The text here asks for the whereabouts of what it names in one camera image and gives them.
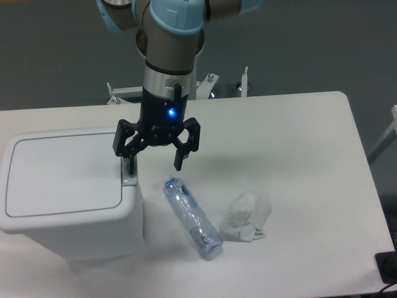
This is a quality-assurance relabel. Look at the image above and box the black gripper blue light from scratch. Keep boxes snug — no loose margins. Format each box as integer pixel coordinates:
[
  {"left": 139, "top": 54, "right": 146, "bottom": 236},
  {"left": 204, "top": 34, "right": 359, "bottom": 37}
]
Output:
[{"left": 112, "top": 87, "right": 201, "bottom": 171}]

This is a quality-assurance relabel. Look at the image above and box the grey trash can push button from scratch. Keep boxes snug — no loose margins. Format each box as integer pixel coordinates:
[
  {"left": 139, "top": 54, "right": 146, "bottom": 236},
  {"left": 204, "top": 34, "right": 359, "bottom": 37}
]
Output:
[{"left": 121, "top": 156, "right": 138, "bottom": 186}]

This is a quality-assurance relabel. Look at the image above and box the white plastic trash can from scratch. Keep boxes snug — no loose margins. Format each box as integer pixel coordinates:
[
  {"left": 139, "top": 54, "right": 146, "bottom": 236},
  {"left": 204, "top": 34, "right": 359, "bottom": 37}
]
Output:
[{"left": 1, "top": 127, "right": 145, "bottom": 261}]

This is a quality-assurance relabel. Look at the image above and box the white trash can lid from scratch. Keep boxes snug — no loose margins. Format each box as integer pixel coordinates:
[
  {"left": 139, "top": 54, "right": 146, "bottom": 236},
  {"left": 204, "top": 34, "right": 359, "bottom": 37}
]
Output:
[{"left": 1, "top": 133, "right": 122, "bottom": 218}]

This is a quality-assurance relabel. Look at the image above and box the clear blue plastic bottle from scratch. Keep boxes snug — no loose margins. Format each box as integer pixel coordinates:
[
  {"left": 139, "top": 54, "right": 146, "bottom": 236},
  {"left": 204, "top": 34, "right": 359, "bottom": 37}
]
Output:
[{"left": 163, "top": 175, "right": 223, "bottom": 260}]

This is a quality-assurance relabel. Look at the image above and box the crumpled white paper wrapper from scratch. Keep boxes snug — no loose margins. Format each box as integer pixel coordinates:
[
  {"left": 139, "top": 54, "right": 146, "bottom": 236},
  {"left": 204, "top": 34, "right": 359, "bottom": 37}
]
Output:
[{"left": 219, "top": 192, "right": 272, "bottom": 243}]

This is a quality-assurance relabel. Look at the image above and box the black device at table corner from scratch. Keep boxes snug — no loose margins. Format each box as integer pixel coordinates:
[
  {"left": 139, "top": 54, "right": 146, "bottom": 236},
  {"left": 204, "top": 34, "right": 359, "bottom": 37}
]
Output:
[{"left": 375, "top": 251, "right": 396, "bottom": 284}]

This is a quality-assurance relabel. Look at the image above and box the white frame at right edge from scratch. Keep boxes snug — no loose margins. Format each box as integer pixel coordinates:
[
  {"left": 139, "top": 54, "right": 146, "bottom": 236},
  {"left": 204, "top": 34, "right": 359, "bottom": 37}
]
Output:
[{"left": 367, "top": 105, "right": 396, "bottom": 165}]

